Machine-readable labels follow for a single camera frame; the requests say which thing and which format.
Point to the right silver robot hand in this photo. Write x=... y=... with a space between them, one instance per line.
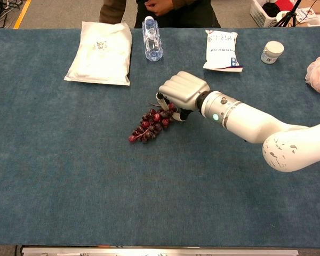
x=185 y=89

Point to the red grape bunch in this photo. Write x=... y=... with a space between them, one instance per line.
x=152 y=124

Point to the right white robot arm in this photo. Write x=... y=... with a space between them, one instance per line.
x=256 y=125

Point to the white printed snack bag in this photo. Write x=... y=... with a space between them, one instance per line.
x=221 y=50

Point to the clear plastic water bottle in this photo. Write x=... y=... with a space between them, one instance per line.
x=152 y=40

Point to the person in dark clothes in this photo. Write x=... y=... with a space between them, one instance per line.
x=160 y=12

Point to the large white plastic pouch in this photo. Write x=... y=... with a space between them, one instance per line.
x=101 y=56

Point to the small white lidded jar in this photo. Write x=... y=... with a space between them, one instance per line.
x=272 y=52

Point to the white plastic laundry basket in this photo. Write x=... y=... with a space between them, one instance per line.
x=266 y=13

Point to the teal felt table cloth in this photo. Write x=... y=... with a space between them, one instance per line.
x=122 y=186

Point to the black tripod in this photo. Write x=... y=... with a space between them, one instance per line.
x=288 y=16

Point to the aluminium frame rail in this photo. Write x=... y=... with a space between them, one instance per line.
x=160 y=251

